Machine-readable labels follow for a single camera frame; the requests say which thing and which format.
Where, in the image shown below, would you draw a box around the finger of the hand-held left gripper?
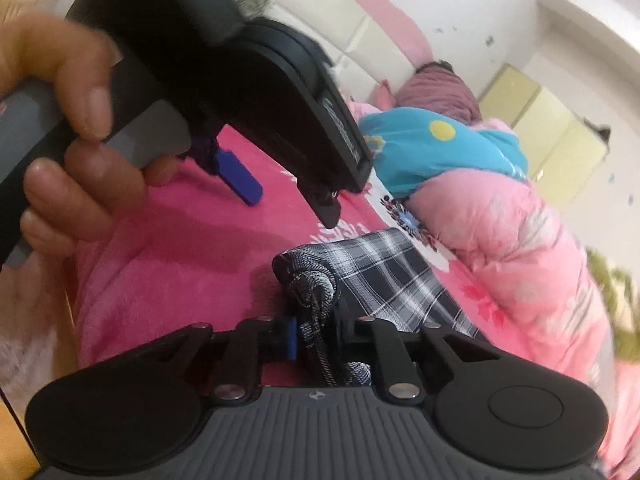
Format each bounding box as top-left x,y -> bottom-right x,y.
295,175 -> 343,231
192,137 -> 264,207

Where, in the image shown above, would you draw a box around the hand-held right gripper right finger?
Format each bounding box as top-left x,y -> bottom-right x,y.
332,310 -> 501,406

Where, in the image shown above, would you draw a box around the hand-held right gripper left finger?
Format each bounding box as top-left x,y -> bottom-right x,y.
127,316 -> 298,406

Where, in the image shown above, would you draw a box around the black white plaid pants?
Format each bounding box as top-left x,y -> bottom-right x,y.
272,227 -> 481,388

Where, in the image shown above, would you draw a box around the person's left hand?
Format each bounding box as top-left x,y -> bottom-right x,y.
0,12 -> 178,258

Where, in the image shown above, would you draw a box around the pink floral bed blanket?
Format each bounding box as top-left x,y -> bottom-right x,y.
72,122 -> 566,386

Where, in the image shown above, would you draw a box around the pink pillow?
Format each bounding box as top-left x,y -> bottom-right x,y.
372,80 -> 401,111

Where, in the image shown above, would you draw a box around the white pink padded headboard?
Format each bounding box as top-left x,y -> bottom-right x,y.
240,0 -> 436,106

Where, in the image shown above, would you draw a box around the pink floral duvet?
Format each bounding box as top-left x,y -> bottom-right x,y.
405,117 -> 626,480

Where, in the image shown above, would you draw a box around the pale yellow wardrobe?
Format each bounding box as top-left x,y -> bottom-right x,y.
477,62 -> 611,211

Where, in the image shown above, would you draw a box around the person's beige fleece clothing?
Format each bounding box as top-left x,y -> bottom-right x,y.
0,255 -> 81,411

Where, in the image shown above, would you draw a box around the green cream fleece blanket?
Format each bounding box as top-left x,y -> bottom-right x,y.
585,247 -> 640,361

